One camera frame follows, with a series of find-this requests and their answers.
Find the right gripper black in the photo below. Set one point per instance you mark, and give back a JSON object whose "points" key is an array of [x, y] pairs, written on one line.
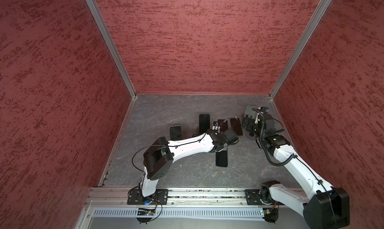
{"points": [[251, 121]]}

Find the wooden base grey phone stand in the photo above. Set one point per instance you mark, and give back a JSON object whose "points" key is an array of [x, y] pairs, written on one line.
{"points": [[249, 112]]}

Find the light green phone with sticker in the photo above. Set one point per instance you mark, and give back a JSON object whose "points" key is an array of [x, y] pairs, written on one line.
{"points": [[236, 125]]}

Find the silver-backed phone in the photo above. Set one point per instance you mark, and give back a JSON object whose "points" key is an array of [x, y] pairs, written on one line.
{"points": [[222, 159]]}

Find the green-edged phone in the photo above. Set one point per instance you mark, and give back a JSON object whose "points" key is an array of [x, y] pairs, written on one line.
{"points": [[175, 133]]}

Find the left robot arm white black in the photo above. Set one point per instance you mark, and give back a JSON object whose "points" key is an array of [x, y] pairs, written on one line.
{"points": [[159, 157]]}

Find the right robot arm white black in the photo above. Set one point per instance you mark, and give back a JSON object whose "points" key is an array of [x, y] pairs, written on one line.
{"points": [[323, 206]]}

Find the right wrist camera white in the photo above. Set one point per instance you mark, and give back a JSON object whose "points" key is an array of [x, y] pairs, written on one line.
{"points": [[264, 109]]}

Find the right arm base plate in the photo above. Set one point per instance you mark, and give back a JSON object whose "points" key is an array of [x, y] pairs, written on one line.
{"points": [[257, 197]]}

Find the white slotted cable duct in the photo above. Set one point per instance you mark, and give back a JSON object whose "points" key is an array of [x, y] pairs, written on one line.
{"points": [[191, 213]]}

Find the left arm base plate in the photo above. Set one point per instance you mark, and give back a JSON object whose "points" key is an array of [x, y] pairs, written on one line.
{"points": [[135, 197]]}

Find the right aluminium corner post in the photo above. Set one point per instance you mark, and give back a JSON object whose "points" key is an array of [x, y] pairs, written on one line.
{"points": [[305, 36]]}

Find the aluminium corner post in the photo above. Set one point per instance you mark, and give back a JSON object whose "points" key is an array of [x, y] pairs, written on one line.
{"points": [[305, 36], [96, 13]]}

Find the aluminium front rail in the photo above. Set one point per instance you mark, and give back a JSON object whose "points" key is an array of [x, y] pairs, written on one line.
{"points": [[177, 197]]}

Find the left aluminium corner post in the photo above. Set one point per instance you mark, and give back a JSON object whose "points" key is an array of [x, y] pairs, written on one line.
{"points": [[96, 13]]}

